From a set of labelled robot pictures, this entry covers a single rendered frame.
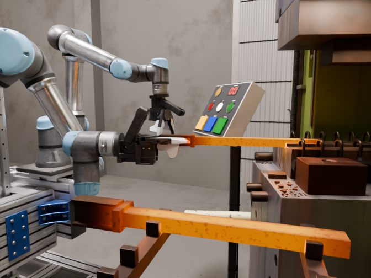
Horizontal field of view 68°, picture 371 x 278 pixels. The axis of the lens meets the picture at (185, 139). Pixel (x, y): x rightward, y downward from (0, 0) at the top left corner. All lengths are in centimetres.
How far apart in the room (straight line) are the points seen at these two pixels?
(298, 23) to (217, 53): 282
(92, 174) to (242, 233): 56
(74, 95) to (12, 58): 68
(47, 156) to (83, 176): 55
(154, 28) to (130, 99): 101
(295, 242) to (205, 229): 12
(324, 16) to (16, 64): 76
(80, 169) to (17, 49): 35
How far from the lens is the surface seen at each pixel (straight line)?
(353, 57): 84
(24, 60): 84
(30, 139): 562
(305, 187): 66
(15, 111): 585
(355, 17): 81
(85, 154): 84
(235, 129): 119
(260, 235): 40
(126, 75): 115
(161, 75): 122
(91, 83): 425
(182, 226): 41
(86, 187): 86
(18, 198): 132
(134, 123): 79
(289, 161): 77
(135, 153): 79
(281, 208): 63
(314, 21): 78
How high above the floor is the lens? 111
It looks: 7 degrees down
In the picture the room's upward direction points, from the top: straight up
